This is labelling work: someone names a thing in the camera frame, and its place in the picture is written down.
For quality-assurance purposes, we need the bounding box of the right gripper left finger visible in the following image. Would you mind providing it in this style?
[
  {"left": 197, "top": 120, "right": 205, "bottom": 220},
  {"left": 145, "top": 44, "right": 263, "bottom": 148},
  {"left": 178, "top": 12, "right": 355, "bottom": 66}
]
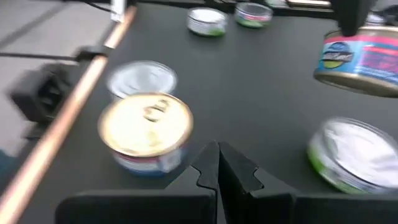
[{"left": 55, "top": 141, "right": 220, "bottom": 224}]

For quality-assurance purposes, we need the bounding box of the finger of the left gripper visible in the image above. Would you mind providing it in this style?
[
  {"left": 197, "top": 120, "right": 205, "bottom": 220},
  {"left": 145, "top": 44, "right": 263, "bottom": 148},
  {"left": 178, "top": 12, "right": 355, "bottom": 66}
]
[{"left": 329, "top": 0, "right": 379, "bottom": 37}]

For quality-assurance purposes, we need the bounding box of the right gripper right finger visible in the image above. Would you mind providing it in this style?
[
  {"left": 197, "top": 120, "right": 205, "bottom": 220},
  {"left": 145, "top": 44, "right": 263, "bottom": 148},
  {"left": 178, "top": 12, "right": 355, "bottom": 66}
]
[{"left": 219, "top": 142, "right": 398, "bottom": 224}]

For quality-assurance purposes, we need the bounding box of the gold-lid salmon can blue label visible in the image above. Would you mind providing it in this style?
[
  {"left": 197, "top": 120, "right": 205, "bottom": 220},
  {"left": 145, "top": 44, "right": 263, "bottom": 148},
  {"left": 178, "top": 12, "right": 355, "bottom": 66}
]
[
  {"left": 97, "top": 91, "right": 194, "bottom": 178},
  {"left": 313, "top": 26, "right": 398, "bottom": 99}
]

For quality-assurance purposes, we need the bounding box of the grey metal bracket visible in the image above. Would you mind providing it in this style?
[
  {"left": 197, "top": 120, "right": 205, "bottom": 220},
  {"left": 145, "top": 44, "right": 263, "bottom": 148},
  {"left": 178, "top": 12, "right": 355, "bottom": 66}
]
[{"left": 110, "top": 0, "right": 127, "bottom": 23}]

